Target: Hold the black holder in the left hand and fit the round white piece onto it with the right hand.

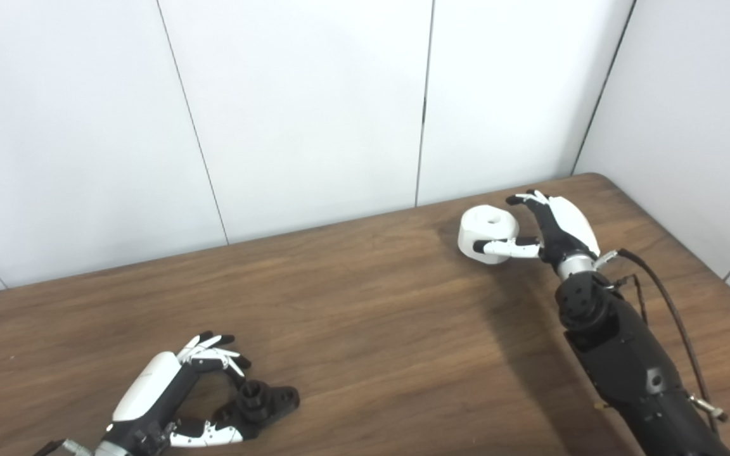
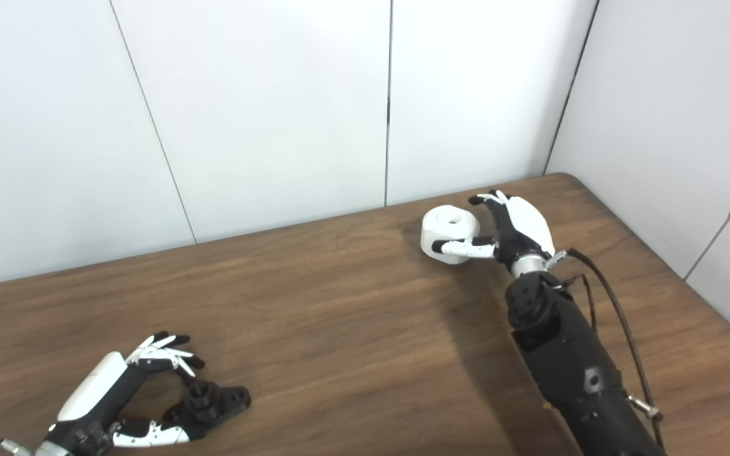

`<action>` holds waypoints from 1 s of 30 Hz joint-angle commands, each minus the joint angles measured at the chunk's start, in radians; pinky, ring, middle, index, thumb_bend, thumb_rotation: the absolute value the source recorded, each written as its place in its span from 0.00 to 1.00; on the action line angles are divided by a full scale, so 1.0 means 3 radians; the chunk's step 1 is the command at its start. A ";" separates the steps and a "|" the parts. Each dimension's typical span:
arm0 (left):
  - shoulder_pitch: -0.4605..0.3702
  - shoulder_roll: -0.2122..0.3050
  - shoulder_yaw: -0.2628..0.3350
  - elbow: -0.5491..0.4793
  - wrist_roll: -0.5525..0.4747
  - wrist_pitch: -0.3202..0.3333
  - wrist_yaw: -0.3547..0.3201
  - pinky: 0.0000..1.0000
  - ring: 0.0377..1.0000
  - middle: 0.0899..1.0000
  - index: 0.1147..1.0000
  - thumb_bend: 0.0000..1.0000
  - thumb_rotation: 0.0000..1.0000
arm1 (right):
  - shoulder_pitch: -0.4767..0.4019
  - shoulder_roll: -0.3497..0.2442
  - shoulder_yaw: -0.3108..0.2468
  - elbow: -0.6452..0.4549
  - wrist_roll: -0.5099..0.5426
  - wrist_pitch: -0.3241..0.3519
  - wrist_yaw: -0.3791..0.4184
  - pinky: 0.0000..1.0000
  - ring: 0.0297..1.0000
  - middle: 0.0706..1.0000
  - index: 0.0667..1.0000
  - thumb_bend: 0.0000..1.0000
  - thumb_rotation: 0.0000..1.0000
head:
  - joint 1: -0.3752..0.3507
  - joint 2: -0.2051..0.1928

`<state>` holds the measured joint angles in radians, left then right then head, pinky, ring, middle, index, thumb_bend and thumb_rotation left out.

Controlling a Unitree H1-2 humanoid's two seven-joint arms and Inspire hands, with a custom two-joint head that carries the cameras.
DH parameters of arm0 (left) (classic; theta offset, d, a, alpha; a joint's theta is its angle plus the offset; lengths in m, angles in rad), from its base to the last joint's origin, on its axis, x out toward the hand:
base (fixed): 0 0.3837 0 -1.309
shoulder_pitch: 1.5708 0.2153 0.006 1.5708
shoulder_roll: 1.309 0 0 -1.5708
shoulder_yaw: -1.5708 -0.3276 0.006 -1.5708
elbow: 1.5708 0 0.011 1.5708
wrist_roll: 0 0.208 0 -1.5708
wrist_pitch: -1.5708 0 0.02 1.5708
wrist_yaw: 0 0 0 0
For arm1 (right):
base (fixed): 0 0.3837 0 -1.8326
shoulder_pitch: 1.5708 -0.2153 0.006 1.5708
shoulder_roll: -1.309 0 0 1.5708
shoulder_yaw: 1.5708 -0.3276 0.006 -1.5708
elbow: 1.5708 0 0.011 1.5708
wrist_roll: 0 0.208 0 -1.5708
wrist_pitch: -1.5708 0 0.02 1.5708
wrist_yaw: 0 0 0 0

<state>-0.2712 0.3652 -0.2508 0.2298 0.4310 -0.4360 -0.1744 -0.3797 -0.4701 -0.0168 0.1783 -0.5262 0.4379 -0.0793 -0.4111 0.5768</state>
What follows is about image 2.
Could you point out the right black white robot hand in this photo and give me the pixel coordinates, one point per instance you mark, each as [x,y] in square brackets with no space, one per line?
[526,225]

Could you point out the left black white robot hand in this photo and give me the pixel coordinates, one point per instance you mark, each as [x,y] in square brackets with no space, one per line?
[92,386]

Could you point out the round white cylinder piece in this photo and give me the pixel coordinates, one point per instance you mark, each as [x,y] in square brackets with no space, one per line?
[447,225]

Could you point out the black flanged holder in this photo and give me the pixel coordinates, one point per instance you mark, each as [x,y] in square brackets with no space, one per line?
[216,399]

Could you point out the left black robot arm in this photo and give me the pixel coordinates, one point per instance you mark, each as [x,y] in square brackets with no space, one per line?
[26,451]

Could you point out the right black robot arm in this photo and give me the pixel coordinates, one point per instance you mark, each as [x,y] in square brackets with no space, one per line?
[568,361]

